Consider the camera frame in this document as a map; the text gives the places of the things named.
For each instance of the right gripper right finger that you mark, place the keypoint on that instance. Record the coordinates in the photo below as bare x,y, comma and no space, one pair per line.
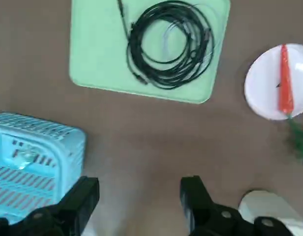
205,218

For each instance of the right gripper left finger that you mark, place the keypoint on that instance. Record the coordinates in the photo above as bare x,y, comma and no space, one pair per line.
68,216

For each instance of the red toy carrot green leaves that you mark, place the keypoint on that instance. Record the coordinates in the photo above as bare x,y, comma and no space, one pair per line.
285,86

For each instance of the light blue plastic basket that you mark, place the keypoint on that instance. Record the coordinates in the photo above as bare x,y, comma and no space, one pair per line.
68,147

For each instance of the pink round plate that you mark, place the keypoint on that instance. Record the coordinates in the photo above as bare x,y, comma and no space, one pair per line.
259,86

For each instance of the light green tray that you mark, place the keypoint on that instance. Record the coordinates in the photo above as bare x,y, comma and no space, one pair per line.
92,49

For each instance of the white round container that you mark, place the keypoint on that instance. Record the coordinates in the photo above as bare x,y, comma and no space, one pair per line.
259,201

